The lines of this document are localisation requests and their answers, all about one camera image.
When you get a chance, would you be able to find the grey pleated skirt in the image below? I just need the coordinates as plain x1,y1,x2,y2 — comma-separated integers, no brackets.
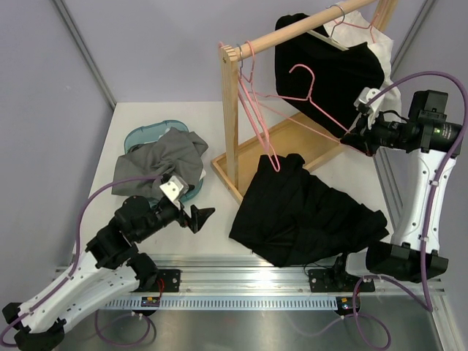
112,127,208,200

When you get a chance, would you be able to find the pink hanger with black garment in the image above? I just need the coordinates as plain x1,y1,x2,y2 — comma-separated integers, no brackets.
249,64,349,146

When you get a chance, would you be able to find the black garment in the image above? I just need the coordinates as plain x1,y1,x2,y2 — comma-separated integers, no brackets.
229,154,388,268
274,33,384,138

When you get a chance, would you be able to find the pink hanger with grey skirt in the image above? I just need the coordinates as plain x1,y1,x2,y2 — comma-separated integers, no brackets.
237,39,282,172

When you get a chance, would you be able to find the pink clothes hanger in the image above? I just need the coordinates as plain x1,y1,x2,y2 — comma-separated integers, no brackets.
217,39,271,154

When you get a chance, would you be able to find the white skirt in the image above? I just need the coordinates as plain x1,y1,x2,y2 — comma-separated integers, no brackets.
198,168,207,183

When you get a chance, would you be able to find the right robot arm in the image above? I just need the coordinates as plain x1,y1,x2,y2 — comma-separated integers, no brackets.
341,88,462,283

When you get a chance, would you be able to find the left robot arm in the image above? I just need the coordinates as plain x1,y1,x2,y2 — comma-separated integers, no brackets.
2,196,215,350

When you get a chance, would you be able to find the wooden hanger with black garment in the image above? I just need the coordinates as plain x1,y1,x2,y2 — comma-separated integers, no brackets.
307,30,348,51

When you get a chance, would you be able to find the pink hanger with white garment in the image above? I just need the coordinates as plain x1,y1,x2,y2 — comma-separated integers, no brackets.
328,8,380,47

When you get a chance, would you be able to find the wooden clothes rack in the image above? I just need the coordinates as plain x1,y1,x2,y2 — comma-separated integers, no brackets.
211,0,399,204

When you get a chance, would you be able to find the teal plastic basin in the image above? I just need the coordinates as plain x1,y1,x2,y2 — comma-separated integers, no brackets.
123,120,203,203

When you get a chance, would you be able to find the white garment on rack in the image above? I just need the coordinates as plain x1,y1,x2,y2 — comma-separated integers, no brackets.
323,21,393,120

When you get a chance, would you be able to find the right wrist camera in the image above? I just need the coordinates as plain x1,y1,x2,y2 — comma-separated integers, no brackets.
354,88,383,130

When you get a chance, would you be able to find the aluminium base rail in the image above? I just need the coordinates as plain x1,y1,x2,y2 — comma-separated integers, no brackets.
54,254,445,295

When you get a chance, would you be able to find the white slotted cable duct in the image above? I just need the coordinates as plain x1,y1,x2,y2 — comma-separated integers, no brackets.
104,295,338,311

